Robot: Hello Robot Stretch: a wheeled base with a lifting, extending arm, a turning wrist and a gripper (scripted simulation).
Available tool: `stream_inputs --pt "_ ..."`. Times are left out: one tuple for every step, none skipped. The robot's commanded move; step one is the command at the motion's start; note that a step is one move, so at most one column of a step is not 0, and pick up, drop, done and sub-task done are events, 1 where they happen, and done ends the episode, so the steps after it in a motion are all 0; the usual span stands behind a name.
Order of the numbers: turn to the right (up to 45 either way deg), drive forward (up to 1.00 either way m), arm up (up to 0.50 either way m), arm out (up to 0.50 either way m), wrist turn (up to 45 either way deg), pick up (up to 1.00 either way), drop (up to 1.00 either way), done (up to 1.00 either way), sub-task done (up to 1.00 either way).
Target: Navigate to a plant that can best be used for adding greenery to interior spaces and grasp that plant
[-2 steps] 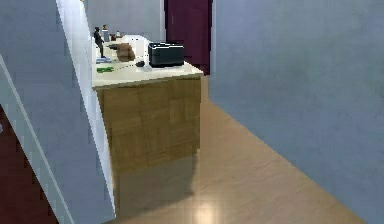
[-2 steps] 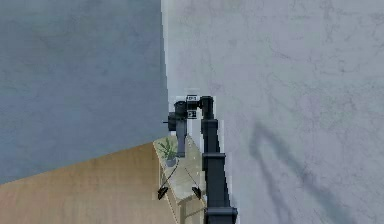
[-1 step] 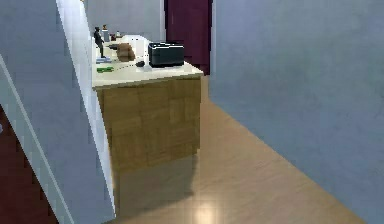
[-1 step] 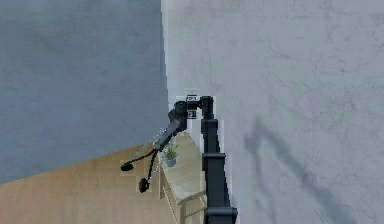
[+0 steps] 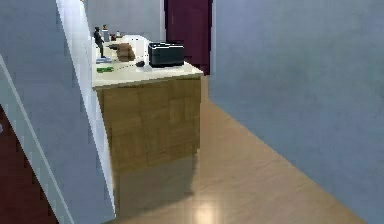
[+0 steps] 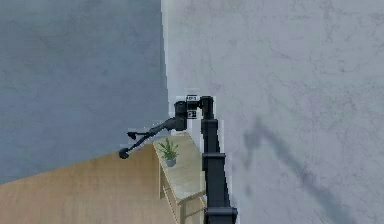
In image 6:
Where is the light wooden table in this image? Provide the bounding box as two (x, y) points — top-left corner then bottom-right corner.
(152, 131), (208, 224)

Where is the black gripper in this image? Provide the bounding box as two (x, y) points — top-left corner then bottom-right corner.
(118, 100), (189, 160)

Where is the green potted house plant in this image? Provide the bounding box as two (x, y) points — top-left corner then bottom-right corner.
(157, 136), (180, 168)

